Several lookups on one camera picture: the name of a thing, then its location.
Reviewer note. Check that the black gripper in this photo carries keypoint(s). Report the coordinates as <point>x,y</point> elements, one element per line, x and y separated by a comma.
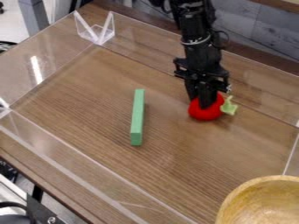
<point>201,72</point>

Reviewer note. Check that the wooden bowl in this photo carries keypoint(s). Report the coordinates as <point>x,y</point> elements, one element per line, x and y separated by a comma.
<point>264,200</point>

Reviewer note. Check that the black metal clamp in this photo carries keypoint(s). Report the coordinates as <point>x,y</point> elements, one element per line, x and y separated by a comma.
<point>41,214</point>

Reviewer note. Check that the green rectangular block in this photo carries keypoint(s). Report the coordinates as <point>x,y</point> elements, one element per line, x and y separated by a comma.
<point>137,118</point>

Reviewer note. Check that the clear acrylic tray enclosure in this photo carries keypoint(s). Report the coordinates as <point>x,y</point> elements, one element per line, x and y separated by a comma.
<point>68,91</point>

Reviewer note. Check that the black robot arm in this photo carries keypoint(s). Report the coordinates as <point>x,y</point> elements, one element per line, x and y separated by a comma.
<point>193,16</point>

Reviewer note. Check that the red plush fruit green leaf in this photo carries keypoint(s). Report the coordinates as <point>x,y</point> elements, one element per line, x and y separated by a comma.
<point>220,107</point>

